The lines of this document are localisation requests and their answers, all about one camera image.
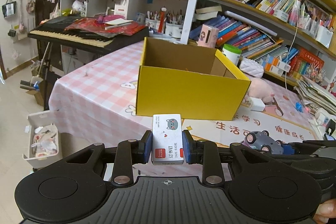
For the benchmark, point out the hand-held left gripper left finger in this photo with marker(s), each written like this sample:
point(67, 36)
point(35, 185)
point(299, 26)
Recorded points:
point(148, 146)

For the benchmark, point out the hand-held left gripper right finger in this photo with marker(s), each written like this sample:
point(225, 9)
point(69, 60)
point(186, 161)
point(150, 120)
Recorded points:
point(187, 146)

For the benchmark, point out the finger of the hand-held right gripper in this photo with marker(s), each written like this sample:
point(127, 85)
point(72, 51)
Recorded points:
point(288, 149)

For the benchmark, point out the white staple box cat print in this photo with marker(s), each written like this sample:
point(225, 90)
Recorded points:
point(168, 140)

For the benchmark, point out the grey toy car pink wheels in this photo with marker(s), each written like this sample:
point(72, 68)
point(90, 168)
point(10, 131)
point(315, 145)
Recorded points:
point(258, 140)

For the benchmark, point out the yellow cardboard box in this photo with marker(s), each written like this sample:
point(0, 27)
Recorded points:
point(183, 95)

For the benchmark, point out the pink pig plush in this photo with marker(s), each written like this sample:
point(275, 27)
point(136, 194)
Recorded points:
point(258, 88)

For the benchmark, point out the person's right hand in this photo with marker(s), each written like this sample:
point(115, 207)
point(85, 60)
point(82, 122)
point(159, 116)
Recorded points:
point(328, 212)

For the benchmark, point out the black charger plug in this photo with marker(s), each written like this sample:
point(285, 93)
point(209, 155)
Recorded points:
point(330, 127)

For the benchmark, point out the white power strip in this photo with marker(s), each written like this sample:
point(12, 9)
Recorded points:
point(321, 115)

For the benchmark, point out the small white block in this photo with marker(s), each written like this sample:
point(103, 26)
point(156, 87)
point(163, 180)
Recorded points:
point(257, 104)

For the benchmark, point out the stack of papers and booklets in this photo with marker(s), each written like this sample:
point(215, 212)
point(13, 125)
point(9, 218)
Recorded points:
point(315, 94)

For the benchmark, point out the orange blue cardboard box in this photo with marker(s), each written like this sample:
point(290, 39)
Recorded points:
point(271, 69)
point(278, 64)

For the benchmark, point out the colourful ornament bunch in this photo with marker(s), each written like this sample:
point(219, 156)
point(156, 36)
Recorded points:
point(316, 70)

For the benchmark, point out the red boxed book set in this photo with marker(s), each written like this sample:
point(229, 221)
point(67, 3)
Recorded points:
point(305, 64)

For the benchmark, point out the white quilted pouch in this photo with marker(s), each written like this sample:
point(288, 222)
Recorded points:
point(251, 67)

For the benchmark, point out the white jar green lid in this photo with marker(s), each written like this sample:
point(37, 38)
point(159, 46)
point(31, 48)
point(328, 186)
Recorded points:
point(231, 54)

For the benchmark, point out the white wheeled trash bin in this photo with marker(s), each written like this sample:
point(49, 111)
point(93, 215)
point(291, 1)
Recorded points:
point(43, 140)

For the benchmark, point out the pink electric pencil sharpener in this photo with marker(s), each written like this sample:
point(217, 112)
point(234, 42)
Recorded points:
point(207, 35)

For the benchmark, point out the black keyboard stand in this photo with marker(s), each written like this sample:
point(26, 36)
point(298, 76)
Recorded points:
point(48, 74)

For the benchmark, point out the white pen organizer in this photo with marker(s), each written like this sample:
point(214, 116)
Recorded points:
point(317, 27)

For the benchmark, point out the pile of red papers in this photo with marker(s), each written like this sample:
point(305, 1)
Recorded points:
point(105, 27)

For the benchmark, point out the clear spray bottle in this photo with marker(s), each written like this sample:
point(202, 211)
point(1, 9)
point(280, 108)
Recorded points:
point(294, 14)

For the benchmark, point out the black electronic keyboard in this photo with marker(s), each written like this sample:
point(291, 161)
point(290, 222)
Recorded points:
point(65, 37)

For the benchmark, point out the pink hanging bag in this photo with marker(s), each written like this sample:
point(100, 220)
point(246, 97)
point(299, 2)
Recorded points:
point(30, 5)

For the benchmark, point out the black tote bag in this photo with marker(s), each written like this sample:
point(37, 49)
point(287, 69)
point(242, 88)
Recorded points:
point(8, 8)

